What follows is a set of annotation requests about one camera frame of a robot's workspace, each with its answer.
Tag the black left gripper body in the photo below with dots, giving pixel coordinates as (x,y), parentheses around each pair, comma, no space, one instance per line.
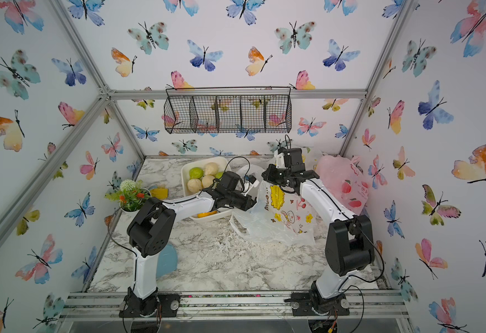
(238,200)

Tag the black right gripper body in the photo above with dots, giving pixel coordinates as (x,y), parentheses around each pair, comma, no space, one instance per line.
(279,176)

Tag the white cartoon print plastic bag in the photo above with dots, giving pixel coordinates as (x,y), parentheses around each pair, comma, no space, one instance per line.
(277,217)

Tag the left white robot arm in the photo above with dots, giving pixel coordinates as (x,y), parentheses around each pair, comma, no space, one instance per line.
(151,228)

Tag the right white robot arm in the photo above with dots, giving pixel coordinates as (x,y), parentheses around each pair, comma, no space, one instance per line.
(349,244)

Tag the yellow orange fruit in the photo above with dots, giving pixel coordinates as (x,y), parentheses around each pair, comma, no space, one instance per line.
(205,214)

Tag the light green pear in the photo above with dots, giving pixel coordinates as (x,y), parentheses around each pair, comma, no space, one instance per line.
(196,173)

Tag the pink apple print plastic bag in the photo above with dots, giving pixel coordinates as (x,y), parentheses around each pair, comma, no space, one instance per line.
(344,181)

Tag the small yellow object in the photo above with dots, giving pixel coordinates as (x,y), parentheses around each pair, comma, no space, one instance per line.
(159,193)

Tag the blue paddle shaped board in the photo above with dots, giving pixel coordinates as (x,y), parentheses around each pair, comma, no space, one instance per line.
(167,261)

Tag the potted plant white pot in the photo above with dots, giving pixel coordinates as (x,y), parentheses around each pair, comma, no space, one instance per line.
(130,195)

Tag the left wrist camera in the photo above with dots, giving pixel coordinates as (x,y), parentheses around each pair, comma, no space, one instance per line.
(250,182)

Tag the black wire mesh basket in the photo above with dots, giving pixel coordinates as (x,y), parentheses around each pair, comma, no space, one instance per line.
(228,110)

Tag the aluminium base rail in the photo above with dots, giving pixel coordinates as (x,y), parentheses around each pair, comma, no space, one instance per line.
(253,305)

